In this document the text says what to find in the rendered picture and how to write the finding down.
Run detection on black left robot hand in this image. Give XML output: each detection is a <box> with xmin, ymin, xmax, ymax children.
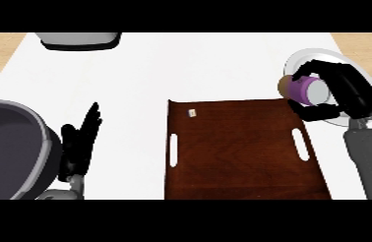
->
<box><xmin>55</xmin><ymin>101</ymin><xmax>103</xmax><ymax>183</ymax></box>

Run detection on white plate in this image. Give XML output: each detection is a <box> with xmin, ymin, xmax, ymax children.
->
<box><xmin>281</xmin><ymin>47</ymin><xmax>372</xmax><ymax>128</ymax></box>

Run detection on purple can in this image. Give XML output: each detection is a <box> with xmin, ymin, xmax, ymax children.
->
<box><xmin>275</xmin><ymin>74</ymin><xmax>331</xmax><ymax>107</ymax></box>

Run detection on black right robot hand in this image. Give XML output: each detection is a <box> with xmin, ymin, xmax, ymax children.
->
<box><xmin>286</xmin><ymin>59</ymin><xmax>372</xmax><ymax>123</ymax></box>

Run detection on dark grey pot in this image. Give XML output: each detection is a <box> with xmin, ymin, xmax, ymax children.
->
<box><xmin>0</xmin><ymin>99</ymin><xmax>63</xmax><ymax>201</ymax></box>

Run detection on dark brown wooden tray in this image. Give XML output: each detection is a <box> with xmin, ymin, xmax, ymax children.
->
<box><xmin>162</xmin><ymin>98</ymin><xmax>333</xmax><ymax>201</ymax></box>

